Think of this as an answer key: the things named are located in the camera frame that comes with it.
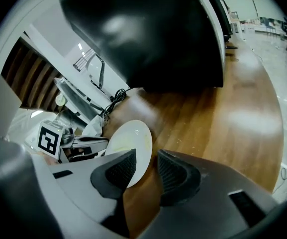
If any white crumpled cloth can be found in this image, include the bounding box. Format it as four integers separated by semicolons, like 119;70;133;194
82;115;104;137

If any wooden staircase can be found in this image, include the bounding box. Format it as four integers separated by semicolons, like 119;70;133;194
0;37;61;112

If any computer monitor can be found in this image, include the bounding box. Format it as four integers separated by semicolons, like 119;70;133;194
53;77;112;117

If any black metal railing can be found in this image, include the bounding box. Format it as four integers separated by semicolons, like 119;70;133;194
73;48;96;72

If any white round plate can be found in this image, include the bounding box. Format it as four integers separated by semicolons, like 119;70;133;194
104;119;153;189

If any person's left hand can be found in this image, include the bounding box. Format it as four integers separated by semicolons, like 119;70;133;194
65;147;94;160

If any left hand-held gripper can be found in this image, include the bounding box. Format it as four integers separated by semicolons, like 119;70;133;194
37;120;109;163

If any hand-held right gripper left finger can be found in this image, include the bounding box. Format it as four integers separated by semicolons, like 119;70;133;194
31;148;137;238

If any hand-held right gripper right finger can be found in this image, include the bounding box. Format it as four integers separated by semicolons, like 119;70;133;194
138;149;279;239

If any black mini fridge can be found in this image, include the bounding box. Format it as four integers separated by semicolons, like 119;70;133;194
56;0;233;94

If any black cable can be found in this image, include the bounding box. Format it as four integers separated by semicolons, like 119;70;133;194
100;88;134;117

